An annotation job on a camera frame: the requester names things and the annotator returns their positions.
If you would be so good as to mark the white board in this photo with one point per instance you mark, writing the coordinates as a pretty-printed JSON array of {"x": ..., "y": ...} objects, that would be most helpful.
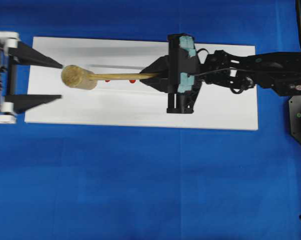
[{"x": 121, "y": 103}]

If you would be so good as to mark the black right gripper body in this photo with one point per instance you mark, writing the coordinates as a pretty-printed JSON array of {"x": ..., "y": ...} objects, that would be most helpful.
[{"x": 184, "y": 102}]

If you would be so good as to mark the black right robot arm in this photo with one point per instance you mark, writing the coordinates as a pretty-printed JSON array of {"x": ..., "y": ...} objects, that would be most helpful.
[{"x": 279, "y": 71}]

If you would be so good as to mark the black-white left gripper body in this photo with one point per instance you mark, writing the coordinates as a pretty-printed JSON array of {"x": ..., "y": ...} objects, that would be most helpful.
[{"x": 10, "y": 103}]

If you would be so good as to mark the blue table cloth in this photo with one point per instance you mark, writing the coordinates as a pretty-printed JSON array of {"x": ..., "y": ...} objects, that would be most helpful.
[{"x": 80, "y": 182}]

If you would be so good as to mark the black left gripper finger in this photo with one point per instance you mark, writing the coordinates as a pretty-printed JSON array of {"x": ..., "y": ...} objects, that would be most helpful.
[
  {"x": 24, "y": 102},
  {"x": 21, "y": 54}
]

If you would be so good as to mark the wooden mallet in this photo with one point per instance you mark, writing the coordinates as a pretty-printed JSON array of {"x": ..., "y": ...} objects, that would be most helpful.
[{"x": 77, "y": 77}]

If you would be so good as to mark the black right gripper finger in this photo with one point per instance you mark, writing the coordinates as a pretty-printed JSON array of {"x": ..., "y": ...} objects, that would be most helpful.
[
  {"x": 159, "y": 84},
  {"x": 159, "y": 66}
]

